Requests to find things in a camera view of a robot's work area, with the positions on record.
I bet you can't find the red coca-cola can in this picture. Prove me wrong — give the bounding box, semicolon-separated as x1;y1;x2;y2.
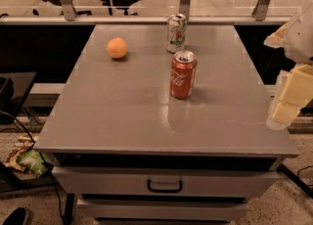
170;51;197;99

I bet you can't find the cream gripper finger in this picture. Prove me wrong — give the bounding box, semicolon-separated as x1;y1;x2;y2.
264;23;288;49
266;64;313;131

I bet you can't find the black cable on floor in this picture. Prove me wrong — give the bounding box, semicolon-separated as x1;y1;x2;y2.
0;110;67;225

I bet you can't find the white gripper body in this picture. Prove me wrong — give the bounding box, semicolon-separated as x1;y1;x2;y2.
284;3;313;65

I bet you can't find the black drawer handle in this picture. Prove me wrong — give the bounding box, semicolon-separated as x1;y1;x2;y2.
147;180;183;194

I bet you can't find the grey drawer cabinet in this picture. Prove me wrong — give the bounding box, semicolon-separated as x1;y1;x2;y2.
35;24;297;225

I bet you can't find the orange fruit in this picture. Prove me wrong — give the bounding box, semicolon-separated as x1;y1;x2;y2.
107;37;128;59

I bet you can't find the brown snack bag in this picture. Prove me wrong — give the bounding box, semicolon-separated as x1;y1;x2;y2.
5;136;36;172

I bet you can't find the black side table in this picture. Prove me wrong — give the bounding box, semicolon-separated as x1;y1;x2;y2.
0;71;36;124

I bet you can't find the green snack bag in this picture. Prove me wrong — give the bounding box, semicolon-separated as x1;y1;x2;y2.
18;150;53;177

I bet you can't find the black shoe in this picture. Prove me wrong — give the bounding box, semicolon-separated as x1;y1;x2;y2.
2;207;29;225

